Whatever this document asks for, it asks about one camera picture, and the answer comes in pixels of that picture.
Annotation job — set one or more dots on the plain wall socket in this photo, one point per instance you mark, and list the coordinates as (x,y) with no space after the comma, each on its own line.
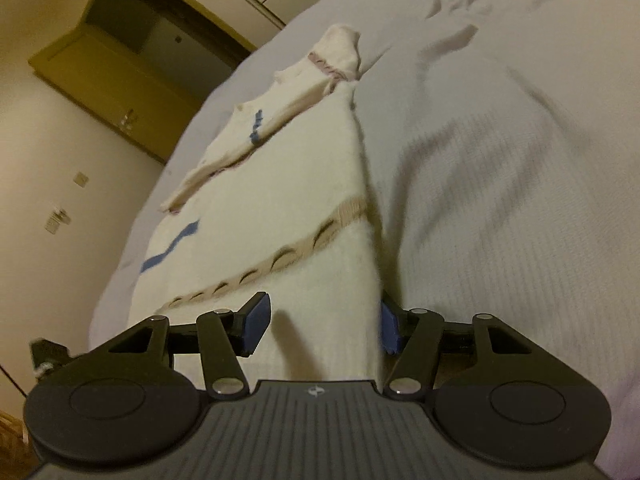
(81,179)

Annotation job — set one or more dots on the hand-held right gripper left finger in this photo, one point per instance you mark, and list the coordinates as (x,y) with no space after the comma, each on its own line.
(256,322)

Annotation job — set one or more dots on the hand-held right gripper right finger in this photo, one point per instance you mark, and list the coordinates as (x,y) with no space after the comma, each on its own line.
(389,327)

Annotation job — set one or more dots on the olive wooden door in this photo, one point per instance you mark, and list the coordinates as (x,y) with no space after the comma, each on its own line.
(110,80)

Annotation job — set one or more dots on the cream knit sweater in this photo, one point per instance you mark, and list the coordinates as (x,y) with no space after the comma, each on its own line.
(300,185)

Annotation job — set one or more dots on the wall socket with white plug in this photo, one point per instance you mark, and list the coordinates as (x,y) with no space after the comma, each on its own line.
(56,220)

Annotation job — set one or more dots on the grey bed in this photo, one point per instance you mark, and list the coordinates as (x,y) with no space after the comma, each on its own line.
(500,160)

